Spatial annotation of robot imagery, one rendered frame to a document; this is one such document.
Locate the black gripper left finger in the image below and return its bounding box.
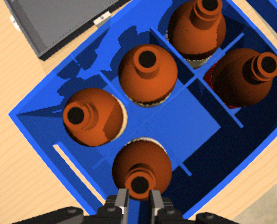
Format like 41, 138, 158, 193
11, 188, 129, 224

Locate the grey rectangular tray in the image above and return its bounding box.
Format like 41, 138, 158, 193
3, 0, 131, 62

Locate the dark blue crate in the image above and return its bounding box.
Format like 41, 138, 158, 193
8, 0, 277, 219

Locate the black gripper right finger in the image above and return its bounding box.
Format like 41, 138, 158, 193
147, 190, 239, 224

